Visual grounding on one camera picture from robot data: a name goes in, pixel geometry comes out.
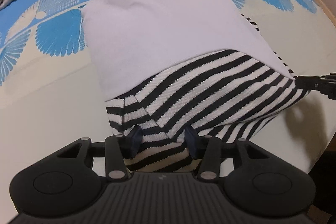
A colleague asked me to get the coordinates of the striped hoodie with white vest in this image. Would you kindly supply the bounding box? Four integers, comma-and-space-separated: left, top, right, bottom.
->
81, 0, 307, 172

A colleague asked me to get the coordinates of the blue white patterned bedspread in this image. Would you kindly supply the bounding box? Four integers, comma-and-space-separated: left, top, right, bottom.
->
1, 0, 335, 223

